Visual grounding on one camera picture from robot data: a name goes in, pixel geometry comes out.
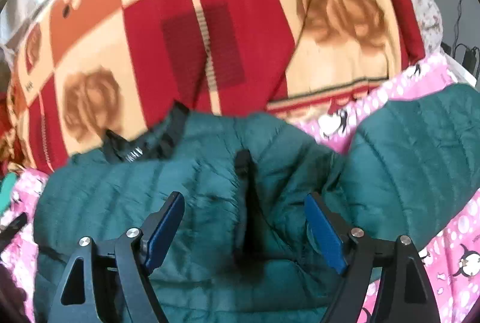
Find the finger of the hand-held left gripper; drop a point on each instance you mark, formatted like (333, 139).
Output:
(13, 229)

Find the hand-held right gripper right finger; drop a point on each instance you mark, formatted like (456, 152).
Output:
(324, 233)

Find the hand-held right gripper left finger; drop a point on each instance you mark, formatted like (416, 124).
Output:
(165, 229)

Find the green puffer jacket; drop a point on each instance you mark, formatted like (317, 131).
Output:
(210, 173)

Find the teal cloth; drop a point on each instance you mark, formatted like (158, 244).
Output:
(7, 189)

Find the pink penguin blanket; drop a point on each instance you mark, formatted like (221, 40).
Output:
(461, 233)

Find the beige curtain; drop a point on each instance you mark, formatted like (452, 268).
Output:
(22, 4)

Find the black power adapter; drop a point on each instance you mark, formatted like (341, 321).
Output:
(469, 58)

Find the red cream rose blanket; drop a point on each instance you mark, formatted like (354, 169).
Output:
(243, 7)

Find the floral bedsheet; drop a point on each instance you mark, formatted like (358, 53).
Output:
(427, 15)

